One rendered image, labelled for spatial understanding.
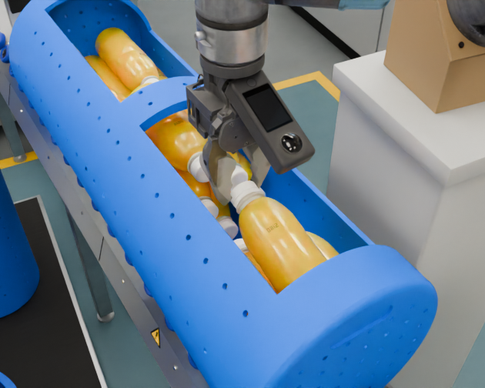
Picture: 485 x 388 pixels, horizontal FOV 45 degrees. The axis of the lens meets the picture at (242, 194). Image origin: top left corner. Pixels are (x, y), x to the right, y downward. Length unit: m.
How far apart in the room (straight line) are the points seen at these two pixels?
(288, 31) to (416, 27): 2.61
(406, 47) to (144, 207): 0.53
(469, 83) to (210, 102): 0.48
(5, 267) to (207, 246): 1.26
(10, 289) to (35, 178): 0.84
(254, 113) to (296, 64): 2.66
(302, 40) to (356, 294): 2.97
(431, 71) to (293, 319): 0.53
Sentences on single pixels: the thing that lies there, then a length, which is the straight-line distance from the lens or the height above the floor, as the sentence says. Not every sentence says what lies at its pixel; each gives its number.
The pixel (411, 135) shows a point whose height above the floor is 1.15.
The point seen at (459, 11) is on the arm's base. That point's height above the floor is 1.31.
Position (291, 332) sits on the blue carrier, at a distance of 0.61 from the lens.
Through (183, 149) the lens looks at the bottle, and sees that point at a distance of 0.85.
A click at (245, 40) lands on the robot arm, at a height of 1.42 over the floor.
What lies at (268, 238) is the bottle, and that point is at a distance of 0.69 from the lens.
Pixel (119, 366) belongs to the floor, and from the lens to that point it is 2.02.
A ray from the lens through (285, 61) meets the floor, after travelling 3.31.
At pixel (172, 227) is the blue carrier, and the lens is 0.73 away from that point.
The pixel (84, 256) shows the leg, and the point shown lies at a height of 0.36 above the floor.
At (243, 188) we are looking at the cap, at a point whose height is 1.21.
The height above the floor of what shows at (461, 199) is 1.05.
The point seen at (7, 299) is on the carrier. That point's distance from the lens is 1.98.
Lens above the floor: 1.72
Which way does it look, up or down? 44 degrees down
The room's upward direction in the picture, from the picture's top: straight up
